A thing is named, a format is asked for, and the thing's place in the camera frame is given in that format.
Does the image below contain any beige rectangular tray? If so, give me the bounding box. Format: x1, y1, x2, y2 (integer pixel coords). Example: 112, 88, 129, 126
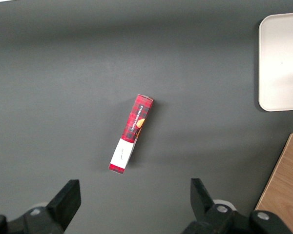
258, 11, 293, 112

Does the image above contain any wooden drawer cabinet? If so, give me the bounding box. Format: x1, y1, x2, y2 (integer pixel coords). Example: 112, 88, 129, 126
255, 133, 293, 234

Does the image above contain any red plaid cookie box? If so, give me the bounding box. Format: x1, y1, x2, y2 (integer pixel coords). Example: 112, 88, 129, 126
108, 94, 154, 176

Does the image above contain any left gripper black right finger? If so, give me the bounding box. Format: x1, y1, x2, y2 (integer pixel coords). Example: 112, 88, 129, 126
183, 178, 293, 234

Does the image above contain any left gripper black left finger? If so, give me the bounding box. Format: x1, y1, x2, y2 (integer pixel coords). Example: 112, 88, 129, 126
0, 179, 82, 234

